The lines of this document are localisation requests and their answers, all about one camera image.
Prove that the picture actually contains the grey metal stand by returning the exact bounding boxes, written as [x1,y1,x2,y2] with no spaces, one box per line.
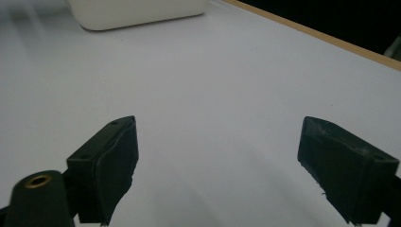
[383,35,401,61]

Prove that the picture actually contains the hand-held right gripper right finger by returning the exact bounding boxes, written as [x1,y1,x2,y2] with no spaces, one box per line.
[297,115,401,225]

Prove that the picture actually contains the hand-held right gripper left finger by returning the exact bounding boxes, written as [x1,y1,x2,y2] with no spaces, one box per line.
[65,114,140,226]

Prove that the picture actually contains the white plastic container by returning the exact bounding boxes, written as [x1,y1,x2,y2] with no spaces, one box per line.
[64,0,210,32]

